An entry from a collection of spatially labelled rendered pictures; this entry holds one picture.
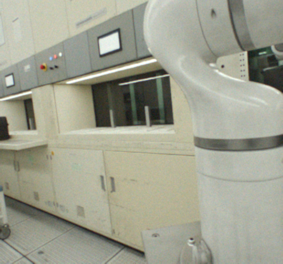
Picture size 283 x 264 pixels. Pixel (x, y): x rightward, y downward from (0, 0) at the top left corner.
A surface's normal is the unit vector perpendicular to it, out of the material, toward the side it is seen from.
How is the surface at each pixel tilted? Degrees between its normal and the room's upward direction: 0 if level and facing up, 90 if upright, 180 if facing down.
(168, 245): 0
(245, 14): 118
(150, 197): 90
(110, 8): 90
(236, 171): 90
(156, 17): 86
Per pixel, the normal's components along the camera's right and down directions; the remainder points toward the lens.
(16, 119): 0.79, -0.03
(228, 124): -0.51, 0.11
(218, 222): -0.75, 0.13
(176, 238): -0.10, -0.99
